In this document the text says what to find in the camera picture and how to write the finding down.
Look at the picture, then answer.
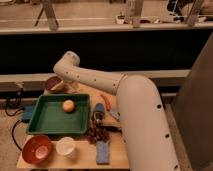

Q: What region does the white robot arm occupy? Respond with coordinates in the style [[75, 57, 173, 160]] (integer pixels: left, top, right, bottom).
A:
[[54, 51, 181, 171]]

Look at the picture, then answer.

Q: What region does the orange carrot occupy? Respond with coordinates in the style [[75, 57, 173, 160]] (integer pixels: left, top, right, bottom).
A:
[[100, 94, 111, 111]]

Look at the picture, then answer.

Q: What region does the dark red bowl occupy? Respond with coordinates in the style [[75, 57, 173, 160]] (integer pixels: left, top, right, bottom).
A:
[[45, 76, 63, 93]]

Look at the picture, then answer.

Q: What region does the orange round fruit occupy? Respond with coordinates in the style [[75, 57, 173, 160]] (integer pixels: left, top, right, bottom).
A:
[[62, 100, 75, 113]]

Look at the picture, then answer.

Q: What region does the blue sponge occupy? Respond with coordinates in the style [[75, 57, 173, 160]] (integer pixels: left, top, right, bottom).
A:
[[96, 141, 109, 164]]

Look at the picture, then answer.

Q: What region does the black handled tool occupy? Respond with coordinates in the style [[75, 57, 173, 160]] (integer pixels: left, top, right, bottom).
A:
[[100, 126, 122, 133]]

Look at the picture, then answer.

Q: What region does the bunch of dark grapes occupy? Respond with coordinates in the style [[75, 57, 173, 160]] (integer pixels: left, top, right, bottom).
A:
[[87, 127, 110, 144]]

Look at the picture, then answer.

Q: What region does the light blue cloth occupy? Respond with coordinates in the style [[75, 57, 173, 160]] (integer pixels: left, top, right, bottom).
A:
[[110, 108, 120, 121]]

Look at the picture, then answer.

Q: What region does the white plastic cup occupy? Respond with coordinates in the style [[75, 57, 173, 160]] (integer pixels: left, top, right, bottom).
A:
[[56, 137, 75, 158]]

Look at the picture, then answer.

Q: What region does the red plastic bowl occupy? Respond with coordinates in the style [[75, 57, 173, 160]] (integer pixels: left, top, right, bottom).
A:
[[22, 135, 53, 165]]

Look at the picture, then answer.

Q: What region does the green plastic tray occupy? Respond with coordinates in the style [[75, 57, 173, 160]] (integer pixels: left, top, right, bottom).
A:
[[27, 94, 90, 136]]

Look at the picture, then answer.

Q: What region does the blue box on floor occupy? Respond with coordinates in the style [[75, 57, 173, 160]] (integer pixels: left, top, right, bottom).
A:
[[21, 105, 34, 123]]

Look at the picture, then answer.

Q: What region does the black cable on floor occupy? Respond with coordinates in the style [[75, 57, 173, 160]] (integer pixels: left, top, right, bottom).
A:
[[4, 87, 24, 118]]

